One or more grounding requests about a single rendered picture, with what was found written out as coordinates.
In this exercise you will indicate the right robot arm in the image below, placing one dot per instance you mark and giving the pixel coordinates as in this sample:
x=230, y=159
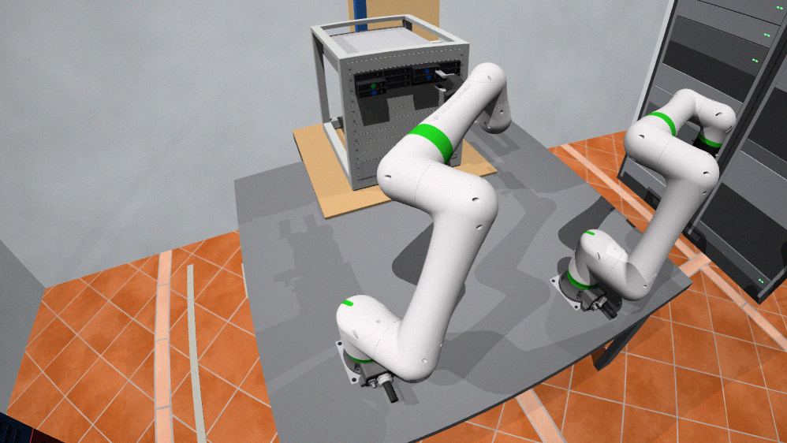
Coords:
x=690, y=173

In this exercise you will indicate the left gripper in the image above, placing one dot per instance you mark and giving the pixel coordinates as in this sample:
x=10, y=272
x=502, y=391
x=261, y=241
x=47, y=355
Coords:
x=453, y=82

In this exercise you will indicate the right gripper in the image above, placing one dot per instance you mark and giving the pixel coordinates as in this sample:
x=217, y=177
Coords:
x=703, y=146

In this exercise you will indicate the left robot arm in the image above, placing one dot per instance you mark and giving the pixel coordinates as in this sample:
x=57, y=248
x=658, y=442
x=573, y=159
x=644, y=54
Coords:
x=463, y=208

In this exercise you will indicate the orange flat board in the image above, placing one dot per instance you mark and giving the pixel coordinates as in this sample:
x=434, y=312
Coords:
x=331, y=186

